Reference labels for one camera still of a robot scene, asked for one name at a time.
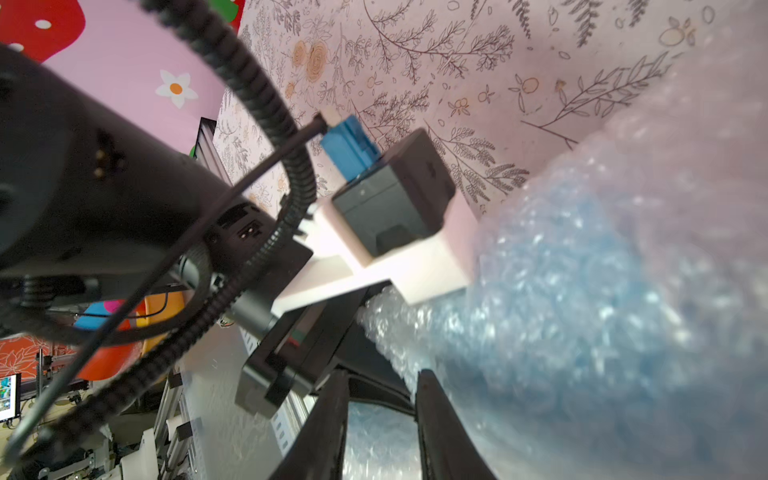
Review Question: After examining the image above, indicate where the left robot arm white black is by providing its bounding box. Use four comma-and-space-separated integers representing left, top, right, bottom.
1, 45, 414, 415

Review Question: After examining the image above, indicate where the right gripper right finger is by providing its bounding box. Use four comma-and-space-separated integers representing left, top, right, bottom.
415, 369, 496, 480

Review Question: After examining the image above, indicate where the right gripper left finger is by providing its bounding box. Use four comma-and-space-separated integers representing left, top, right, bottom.
270, 370, 350, 480

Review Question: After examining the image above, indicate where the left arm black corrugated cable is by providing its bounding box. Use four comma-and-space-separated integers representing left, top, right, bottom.
0, 0, 319, 475

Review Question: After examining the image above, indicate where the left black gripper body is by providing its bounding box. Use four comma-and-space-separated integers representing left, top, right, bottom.
235, 281, 414, 418

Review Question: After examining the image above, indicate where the clear bubble wrap sheet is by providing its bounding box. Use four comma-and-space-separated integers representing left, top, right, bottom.
358, 1, 767, 479

